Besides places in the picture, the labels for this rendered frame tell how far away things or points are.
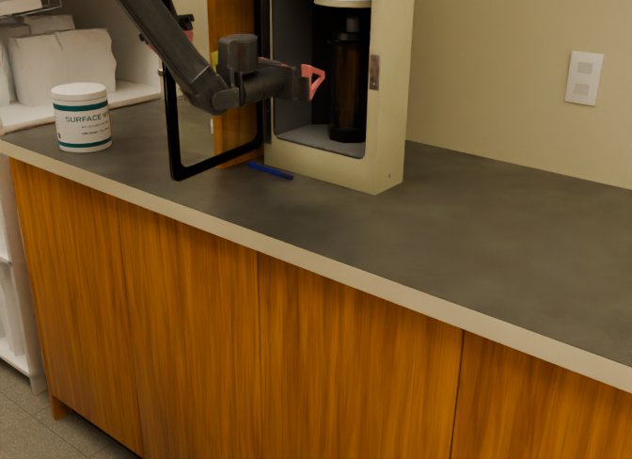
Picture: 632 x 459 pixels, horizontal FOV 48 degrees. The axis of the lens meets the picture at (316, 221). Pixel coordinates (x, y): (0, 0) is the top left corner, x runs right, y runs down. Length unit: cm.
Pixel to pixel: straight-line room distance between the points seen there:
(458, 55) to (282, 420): 97
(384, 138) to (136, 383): 93
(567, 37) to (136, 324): 122
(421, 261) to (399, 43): 48
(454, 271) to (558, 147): 64
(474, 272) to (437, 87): 77
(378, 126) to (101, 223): 73
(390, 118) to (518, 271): 45
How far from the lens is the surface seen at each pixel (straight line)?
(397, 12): 145
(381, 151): 149
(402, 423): 133
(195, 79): 125
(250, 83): 132
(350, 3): 149
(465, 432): 126
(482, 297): 114
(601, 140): 173
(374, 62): 144
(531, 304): 114
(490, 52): 179
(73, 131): 183
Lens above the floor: 148
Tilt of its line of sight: 23 degrees down
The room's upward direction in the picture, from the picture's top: 1 degrees clockwise
